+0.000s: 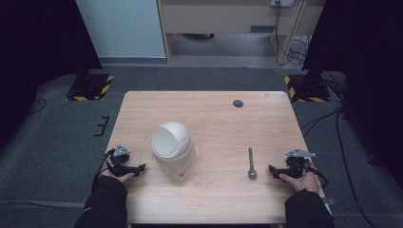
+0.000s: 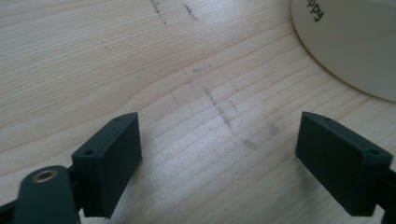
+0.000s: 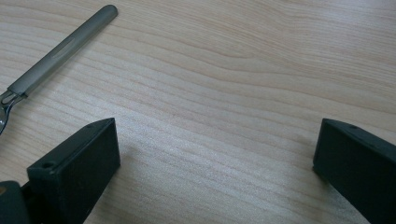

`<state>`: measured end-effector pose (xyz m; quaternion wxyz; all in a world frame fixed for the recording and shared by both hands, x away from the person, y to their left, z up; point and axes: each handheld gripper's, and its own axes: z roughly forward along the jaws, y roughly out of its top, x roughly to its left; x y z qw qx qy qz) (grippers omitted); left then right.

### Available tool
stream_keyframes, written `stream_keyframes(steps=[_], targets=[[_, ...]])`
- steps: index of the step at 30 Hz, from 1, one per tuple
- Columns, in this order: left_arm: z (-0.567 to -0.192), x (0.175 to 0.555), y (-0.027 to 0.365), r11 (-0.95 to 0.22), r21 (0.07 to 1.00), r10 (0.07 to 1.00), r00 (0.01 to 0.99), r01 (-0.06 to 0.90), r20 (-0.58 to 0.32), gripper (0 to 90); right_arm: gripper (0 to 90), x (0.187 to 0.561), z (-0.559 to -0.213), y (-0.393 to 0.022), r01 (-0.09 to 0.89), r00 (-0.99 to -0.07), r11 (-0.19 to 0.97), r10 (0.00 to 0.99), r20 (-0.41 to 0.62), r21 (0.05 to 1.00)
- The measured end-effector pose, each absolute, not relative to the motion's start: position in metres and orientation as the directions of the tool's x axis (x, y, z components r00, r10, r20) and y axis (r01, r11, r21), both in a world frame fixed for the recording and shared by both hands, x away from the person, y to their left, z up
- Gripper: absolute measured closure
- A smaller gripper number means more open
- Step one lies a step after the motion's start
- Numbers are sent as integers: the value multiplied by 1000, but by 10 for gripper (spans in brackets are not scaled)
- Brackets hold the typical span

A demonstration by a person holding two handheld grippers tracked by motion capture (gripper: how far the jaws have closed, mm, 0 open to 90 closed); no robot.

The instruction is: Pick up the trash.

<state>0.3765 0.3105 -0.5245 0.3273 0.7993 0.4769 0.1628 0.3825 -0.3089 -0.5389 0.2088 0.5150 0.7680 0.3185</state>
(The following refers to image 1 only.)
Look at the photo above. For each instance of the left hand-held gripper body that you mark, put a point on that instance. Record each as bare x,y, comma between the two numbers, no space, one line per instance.
118,160

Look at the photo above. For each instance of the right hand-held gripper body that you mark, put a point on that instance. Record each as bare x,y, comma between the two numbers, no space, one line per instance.
297,164

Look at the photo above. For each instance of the person's left hand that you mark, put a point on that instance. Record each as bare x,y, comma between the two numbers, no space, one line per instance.
122,178

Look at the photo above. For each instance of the person's right hand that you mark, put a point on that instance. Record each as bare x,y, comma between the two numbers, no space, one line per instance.
303,183

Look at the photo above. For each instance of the metal spoon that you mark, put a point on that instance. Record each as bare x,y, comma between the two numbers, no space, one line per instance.
251,164

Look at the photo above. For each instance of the white-lidded clear trash can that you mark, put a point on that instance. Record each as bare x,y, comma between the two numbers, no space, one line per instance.
172,148

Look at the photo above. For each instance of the black striped stand base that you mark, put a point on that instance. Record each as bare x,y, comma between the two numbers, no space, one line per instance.
305,90
90,88

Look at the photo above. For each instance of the black curtain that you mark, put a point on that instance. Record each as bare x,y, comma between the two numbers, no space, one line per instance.
367,63
34,53

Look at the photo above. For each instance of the white cabinet panel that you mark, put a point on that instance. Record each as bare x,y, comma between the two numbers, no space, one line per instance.
122,28

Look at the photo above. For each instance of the grey power strip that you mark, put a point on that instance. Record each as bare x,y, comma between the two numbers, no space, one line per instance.
282,2

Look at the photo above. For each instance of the light wooden desk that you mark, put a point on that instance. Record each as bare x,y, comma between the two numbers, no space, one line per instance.
221,17

